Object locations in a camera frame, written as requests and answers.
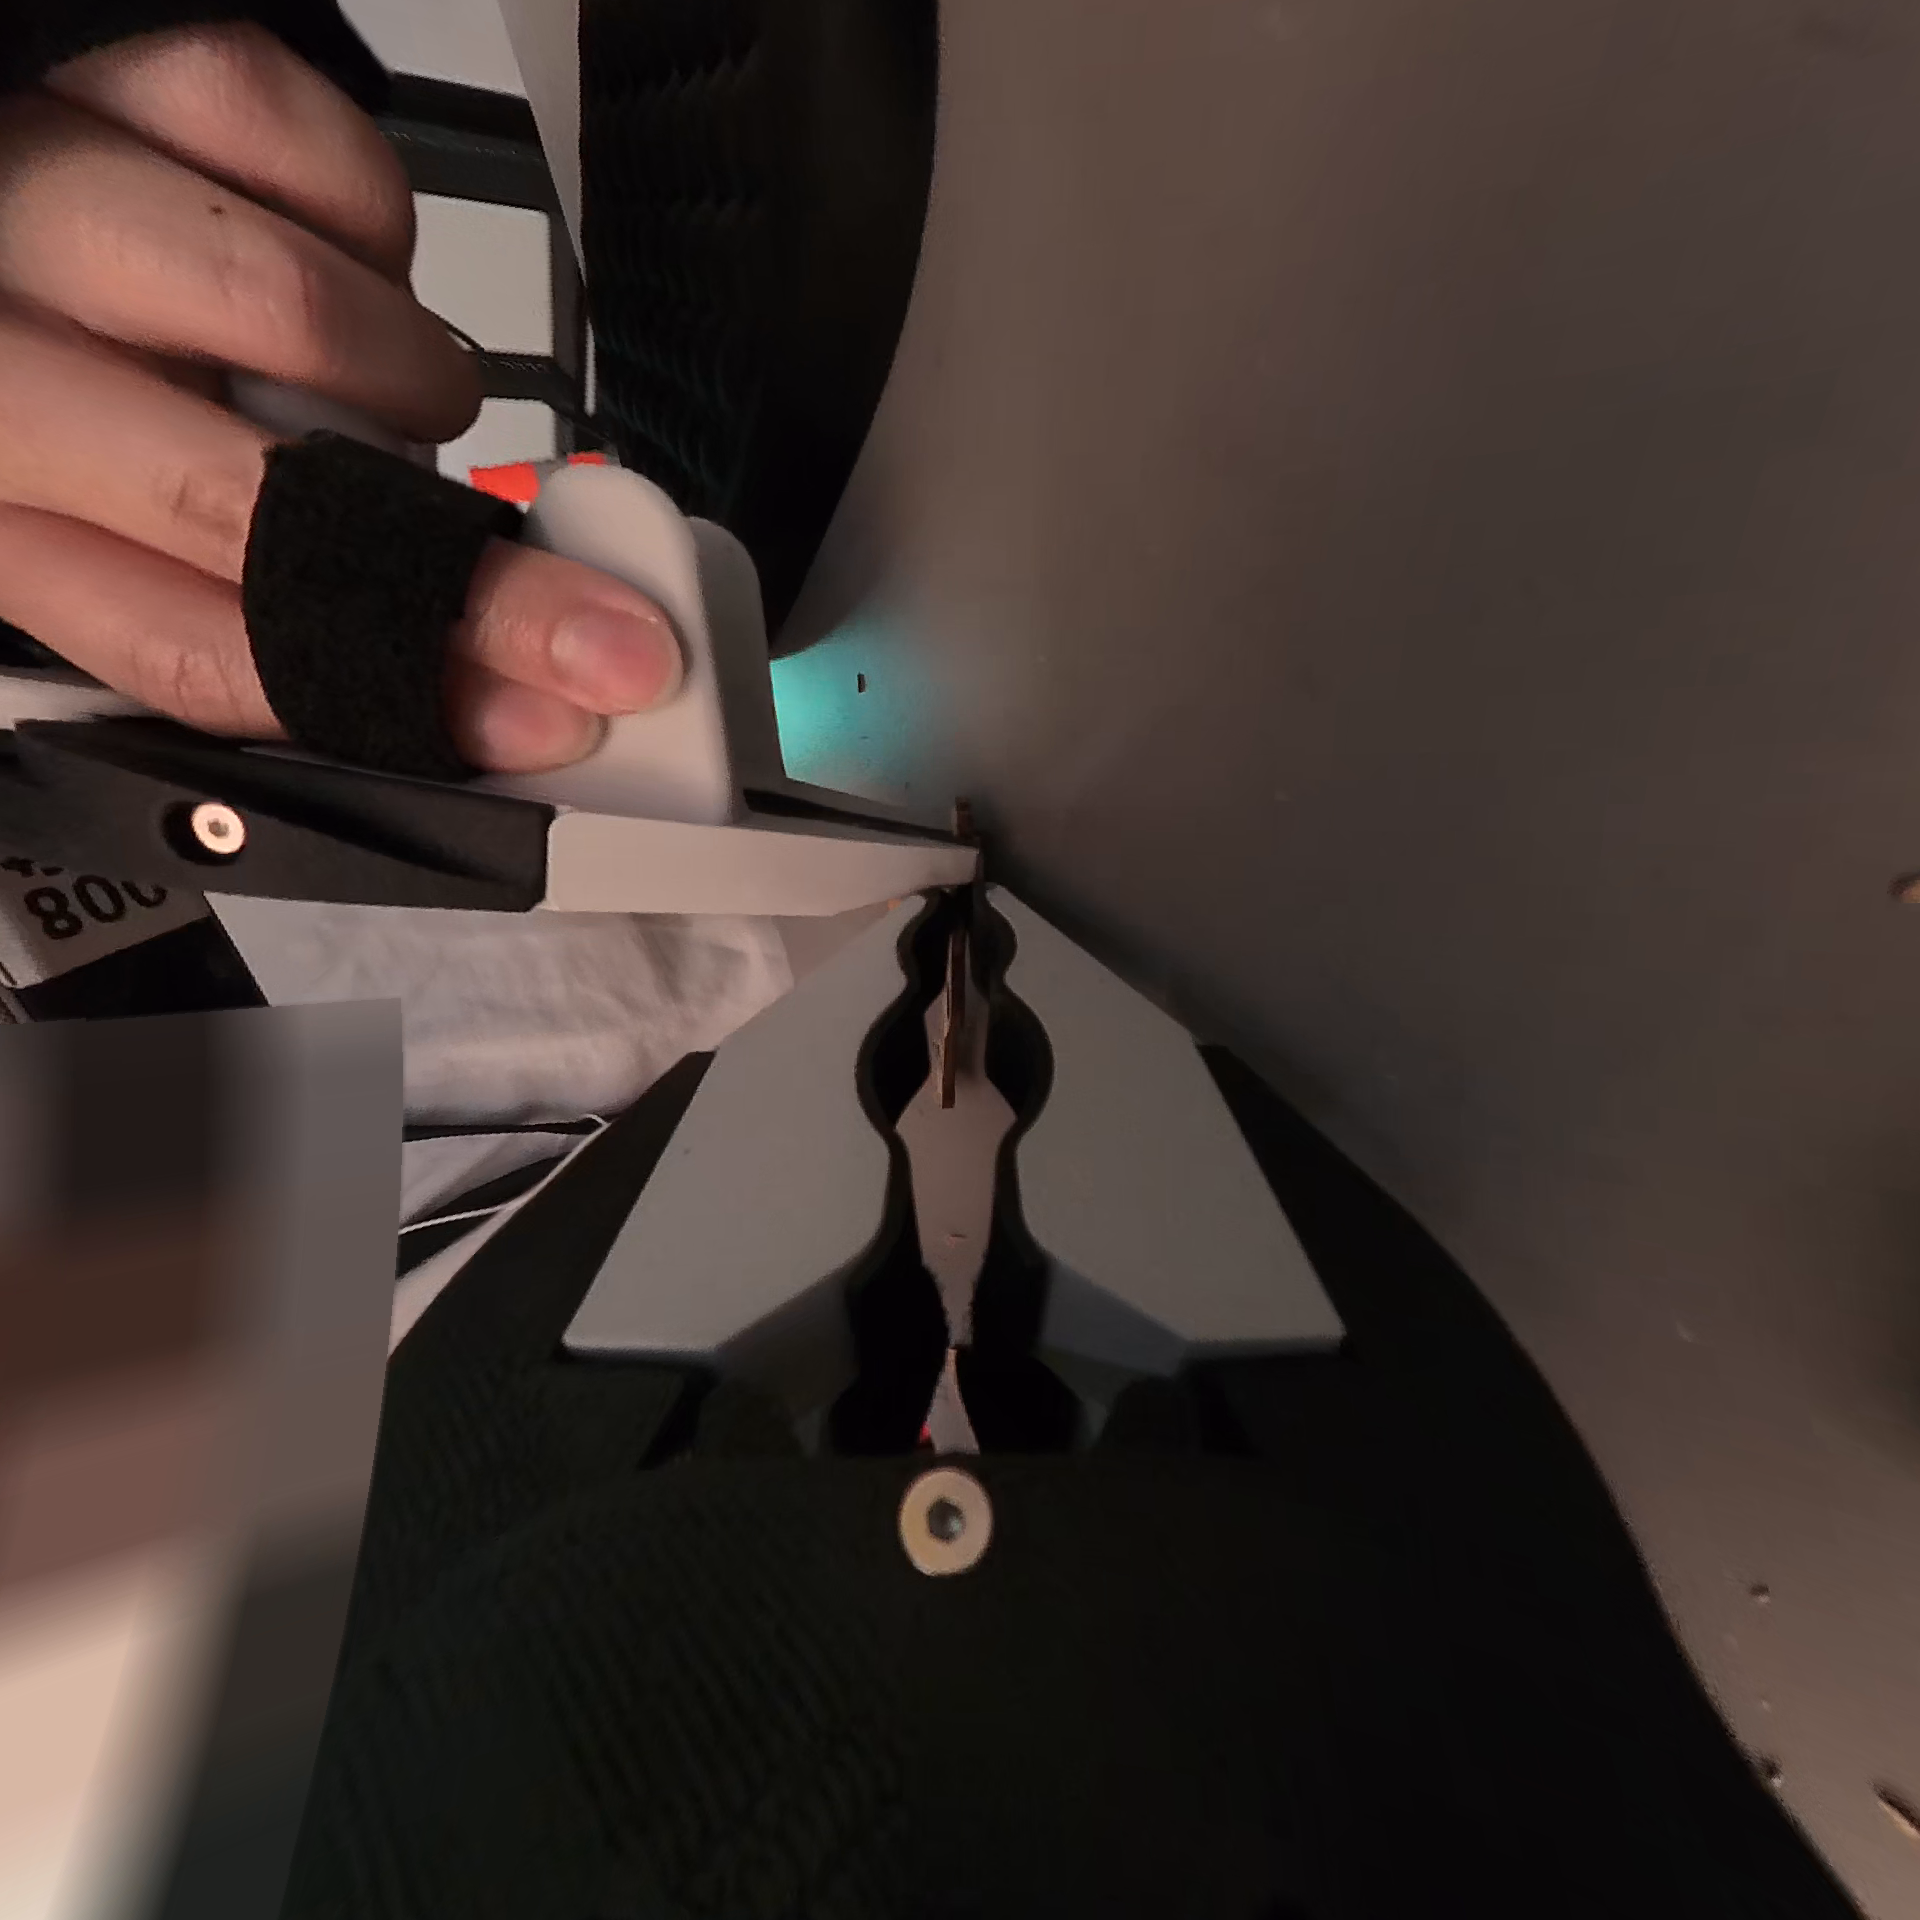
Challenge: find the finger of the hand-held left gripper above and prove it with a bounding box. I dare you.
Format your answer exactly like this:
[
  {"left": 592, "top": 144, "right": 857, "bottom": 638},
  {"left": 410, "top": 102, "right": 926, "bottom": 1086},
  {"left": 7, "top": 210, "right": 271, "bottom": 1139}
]
[
  {"left": 492, "top": 470, "right": 985, "bottom": 920},
  {"left": 687, "top": 518, "right": 975, "bottom": 853}
]

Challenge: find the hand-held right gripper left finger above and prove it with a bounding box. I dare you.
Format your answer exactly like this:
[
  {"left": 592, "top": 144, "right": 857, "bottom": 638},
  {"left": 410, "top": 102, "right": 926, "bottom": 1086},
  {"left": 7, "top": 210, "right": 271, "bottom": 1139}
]
[{"left": 561, "top": 885, "right": 962, "bottom": 1455}]

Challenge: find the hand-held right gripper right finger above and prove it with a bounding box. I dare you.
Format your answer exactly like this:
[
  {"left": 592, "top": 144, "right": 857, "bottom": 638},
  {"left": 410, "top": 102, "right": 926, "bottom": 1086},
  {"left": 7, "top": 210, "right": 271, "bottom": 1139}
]
[{"left": 967, "top": 883, "right": 1346, "bottom": 1456}]

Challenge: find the long notched wooden part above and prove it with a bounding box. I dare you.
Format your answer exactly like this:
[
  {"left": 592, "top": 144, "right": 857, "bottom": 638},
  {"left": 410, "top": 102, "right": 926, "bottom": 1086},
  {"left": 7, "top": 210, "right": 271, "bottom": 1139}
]
[{"left": 938, "top": 891, "right": 974, "bottom": 1114}]

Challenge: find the person's left hand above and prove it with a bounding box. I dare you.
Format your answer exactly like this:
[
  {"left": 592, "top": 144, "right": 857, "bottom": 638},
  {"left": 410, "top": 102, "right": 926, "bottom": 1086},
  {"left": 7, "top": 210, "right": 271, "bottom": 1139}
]
[{"left": 0, "top": 24, "right": 687, "bottom": 775}]

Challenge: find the white shirt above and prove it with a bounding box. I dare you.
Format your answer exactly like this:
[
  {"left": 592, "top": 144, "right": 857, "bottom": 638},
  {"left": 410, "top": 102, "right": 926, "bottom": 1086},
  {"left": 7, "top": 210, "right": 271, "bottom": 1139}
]
[{"left": 209, "top": 902, "right": 798, "bottom": 1322}]

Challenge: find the black mesh pad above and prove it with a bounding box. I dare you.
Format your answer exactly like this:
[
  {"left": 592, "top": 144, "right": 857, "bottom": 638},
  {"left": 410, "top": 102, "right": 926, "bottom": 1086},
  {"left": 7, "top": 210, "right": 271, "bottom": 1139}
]
[{"left": 576, "top": 0, "right": 943, "bottom": 655}]

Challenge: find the black metal frame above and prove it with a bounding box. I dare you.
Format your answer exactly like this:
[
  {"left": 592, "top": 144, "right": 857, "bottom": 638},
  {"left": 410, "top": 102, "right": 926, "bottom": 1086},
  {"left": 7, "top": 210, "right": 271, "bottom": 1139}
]
[{"left": 374, "top": 75, "right": 593, "bottom": 445}]

